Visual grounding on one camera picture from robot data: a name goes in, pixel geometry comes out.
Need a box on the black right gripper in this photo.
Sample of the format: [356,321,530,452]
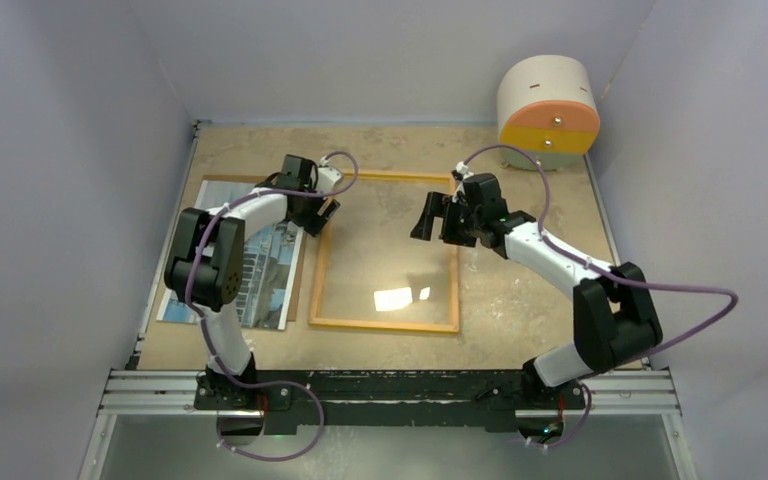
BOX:
[411,192,483,249]

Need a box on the clear acrylic sheet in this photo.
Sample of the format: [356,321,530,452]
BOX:
[320,180,455,326]

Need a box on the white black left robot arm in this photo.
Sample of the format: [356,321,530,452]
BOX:
[163,155,356,409]

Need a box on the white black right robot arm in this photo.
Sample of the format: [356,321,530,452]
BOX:
[410,173,663,407]

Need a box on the building photo print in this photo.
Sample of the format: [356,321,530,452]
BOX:
[156,180,306,332]

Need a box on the brown cardboard backing board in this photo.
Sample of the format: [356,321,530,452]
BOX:
[201,174,308,323]

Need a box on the round three-drawer cabinet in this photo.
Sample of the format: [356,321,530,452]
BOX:
[496,55,601,170]

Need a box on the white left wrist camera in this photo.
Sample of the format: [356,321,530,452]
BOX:
[314,158,345,196]

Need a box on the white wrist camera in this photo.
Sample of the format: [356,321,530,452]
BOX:
[314,158,345,196]
[451,162,474,202]

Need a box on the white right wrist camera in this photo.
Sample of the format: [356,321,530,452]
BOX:
[451,162,474,202]

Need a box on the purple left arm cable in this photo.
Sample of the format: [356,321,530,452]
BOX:
[183,150,361,463]

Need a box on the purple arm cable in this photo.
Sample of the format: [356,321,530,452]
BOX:
[183,150,361,463]
[455,144,740,452]

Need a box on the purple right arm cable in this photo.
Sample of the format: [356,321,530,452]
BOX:
[455,144,740,452]

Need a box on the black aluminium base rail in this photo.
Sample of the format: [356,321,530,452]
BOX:
[99,370,680,438]

